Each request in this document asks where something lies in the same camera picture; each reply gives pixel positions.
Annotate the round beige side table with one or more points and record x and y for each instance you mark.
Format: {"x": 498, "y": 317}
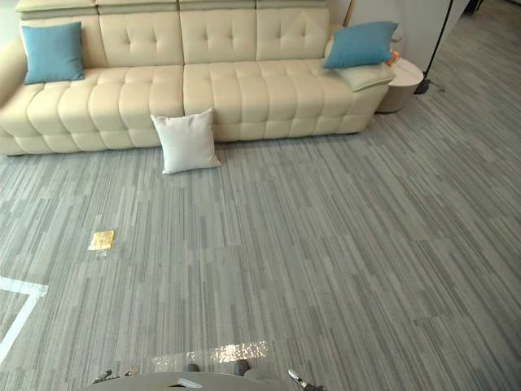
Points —
{"x": 401, "y": 87}

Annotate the white square cushion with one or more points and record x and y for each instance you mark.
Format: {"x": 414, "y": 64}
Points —
{"x": 188, "y": 140}

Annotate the cream tufted leather sofa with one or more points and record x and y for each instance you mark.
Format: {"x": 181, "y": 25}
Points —
{"x": 244, "y": 89}

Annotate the black floor lamp stand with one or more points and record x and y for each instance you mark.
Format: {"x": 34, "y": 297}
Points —
{"x": 435, "y": 49}

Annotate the blue square cushion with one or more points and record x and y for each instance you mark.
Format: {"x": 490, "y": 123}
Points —
{"x": 360, "y": 44}
{"x": 52, "y": 52}

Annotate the orange object on table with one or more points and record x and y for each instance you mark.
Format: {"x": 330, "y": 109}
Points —
{"x": 392, "y": 58}

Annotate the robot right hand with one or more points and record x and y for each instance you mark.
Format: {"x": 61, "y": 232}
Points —
{"x": 301, "y": 380}

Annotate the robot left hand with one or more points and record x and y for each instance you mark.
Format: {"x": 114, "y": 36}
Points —
{"x": 106, "y": 375}

